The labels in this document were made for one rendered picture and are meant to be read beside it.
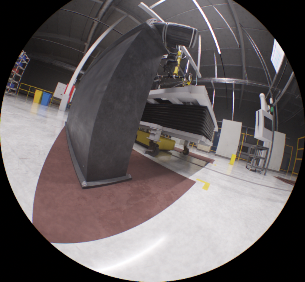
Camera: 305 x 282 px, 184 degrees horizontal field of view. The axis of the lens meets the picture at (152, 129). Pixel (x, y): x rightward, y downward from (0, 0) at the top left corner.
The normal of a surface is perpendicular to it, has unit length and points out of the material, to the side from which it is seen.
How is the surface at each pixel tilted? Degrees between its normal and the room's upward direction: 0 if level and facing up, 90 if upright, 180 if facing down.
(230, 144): 90
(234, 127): 90
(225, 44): 175
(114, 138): 90
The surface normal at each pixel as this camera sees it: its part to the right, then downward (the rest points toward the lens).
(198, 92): -0.66, -0.21
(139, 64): 0.79, 0.22
